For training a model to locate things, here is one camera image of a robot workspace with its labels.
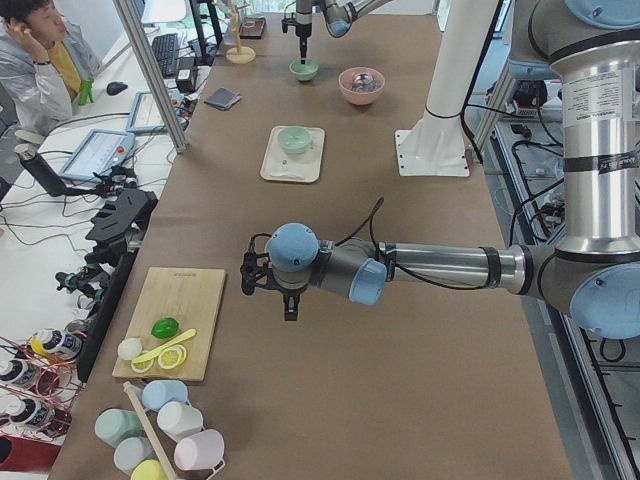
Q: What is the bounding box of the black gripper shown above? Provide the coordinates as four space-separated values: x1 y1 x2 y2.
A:
240 233 307 321
281 12 312 62

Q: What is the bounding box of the green bowl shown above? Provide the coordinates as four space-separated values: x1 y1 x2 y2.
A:
276 126 312 154
289 59 319 82

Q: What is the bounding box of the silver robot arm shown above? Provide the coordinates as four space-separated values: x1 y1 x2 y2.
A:
281 0 390 65
240 1 639 339

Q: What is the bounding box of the wooden mug tree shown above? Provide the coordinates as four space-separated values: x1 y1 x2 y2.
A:
214 0 256 65

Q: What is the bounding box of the metal ice scoop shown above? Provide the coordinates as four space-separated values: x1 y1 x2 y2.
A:
351 72 376 92

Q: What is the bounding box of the pink bowl with ice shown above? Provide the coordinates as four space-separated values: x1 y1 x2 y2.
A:
338 67 386 106

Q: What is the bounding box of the grey folded cloth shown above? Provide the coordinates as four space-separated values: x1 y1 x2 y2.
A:
204 87 242 111

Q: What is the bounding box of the wooden cutting board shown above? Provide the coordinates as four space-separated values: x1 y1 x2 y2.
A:
112 267 226 382

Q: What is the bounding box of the green bowl on tray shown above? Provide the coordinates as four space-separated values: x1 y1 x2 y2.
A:
276 126 312 154

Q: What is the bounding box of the yellow plastic knife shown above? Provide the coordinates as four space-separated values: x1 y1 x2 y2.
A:
131 328 197 363

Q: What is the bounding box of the cream serving tray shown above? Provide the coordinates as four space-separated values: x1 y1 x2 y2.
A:
260 125 325 184

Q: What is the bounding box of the green lime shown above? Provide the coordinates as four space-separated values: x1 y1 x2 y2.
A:
151 317 180 339

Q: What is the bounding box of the lemon slice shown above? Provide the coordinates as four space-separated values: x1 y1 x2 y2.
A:
157 344 187 370
130 359 155 374

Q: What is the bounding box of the black keyboard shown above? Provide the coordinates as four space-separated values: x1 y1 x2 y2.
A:
151 33 179 78

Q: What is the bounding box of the blue mug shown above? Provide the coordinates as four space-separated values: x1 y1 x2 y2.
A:
141 380 189 411

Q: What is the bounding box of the white mug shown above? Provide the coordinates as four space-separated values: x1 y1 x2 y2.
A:
156 401 204 442

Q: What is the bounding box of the white bun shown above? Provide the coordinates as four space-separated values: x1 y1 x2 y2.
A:
117 337 143 361

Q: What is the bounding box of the pink mug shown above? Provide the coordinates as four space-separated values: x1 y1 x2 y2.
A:
174 429 226 472

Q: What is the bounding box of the teach pendant tablet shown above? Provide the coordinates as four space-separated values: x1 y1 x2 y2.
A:
126 91 166 135
58 129 135 183

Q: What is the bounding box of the black computer mouse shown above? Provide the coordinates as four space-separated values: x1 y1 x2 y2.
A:
105 81 128 96

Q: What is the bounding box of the green mug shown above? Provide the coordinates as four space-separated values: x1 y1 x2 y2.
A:
94 408 143 447

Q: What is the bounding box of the grey mug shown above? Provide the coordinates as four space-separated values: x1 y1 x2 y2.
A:
113 437 154 476

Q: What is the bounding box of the yellow mug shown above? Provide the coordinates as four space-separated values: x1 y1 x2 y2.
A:
130 459 168 480

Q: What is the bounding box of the sauce bottle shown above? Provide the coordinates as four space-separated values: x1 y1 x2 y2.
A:
32 329 83 361

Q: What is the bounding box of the seated person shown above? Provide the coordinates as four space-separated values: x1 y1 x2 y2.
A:
1 1 102 136

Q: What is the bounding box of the black water bottle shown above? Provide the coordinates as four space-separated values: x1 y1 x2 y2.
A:
14 144 66 197

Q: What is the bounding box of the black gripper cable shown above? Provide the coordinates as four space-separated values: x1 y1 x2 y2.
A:
344 198 494 291

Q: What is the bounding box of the aluminium frame post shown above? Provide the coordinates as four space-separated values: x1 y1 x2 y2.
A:
113 0 187 153

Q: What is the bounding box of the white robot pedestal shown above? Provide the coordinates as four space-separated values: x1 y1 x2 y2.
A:
394 0 506 178

